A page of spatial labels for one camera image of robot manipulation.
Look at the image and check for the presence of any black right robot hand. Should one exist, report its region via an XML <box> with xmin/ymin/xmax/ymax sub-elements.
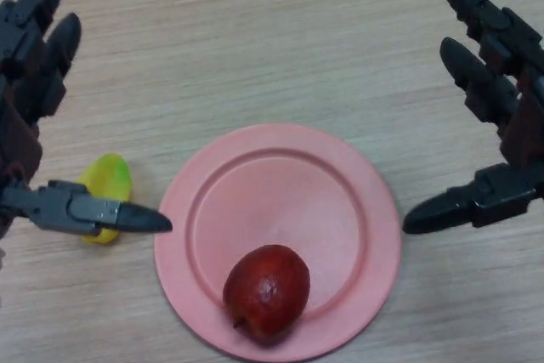
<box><xmin>401</xmin><ymin>0</ymin><xmax>544</xmax><ymax>235</ymax></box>

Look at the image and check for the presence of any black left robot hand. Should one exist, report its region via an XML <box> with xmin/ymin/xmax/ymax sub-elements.
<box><xmin>0</xmin><ymin>0</ymin><xmax>173</xmax><ymax>241</ymax></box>

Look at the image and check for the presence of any red apple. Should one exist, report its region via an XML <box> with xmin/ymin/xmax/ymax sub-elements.
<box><xmin>222</xmin><ymin>243</ymin><xmax>311</xmax><ymax>333</ymax></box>

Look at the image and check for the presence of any pink round plate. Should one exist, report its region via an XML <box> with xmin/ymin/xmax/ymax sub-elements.
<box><xmin>153</xmin><ymin>122</ymin><xmax>403</xmax><ymax>358</ymax></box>

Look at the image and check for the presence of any yellow green starfruit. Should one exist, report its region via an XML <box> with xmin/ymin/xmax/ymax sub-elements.
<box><xmin>78</xmin><ymin>152</ymin><xmax>133</xmax><ymax>246</ymax></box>

